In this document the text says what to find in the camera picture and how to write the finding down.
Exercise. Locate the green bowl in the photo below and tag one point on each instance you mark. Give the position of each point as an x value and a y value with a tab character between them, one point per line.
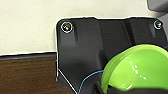
140	66

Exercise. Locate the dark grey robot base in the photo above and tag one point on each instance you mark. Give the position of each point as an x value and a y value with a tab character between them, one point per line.
80	46

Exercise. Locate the silver base bolt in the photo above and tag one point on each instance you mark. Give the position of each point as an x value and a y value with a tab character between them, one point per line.
157	24
66	26

